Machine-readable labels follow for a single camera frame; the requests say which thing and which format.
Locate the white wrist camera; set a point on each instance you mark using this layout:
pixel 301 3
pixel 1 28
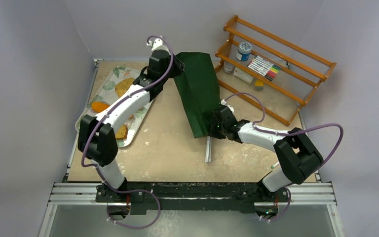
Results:
pixel 158 44
pixel 224 103

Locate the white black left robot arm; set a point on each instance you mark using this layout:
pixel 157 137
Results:
pixel 96 138

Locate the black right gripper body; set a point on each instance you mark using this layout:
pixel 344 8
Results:
pixel 214 119

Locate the orange wooden shelf rack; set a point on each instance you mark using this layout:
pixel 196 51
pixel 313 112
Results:
pixel 282 74

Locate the white tropical print tray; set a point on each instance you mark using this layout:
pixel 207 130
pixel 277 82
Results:
pixel 107 94

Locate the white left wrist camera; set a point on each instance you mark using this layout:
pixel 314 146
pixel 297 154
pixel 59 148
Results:
pixel 158 44

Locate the small clear glass jar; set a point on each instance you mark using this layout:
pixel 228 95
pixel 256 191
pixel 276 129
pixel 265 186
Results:
pixel 228 68

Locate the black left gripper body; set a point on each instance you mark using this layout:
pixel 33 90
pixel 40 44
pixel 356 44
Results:
pixel 175 71

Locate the metal tongs with white handle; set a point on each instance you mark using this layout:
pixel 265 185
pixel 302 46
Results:
pixel 208 154

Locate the yellow triangular fake bread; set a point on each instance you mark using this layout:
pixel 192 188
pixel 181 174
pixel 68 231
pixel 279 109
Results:
pixel 122 133

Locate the green paper bag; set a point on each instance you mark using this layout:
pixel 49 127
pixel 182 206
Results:
pixel 199 91

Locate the small white box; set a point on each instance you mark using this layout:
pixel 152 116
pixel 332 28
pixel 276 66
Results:
pixel 239 73

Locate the orange fake baguette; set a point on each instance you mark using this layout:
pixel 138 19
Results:
pixel 98 106

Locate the yellow grey sponge block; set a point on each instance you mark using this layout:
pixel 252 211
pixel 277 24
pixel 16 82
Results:
pixel 259 85

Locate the pack of coloured markers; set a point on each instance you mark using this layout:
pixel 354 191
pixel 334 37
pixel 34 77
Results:
pixel 264 68

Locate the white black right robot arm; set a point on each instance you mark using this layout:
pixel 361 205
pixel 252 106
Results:
pixel 297 156

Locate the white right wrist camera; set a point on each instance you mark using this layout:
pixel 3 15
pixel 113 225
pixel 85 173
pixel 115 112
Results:
pixel 224 103

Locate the white jar with blue lid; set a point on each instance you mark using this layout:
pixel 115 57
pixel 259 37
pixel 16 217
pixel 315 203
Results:
pixel 244 51

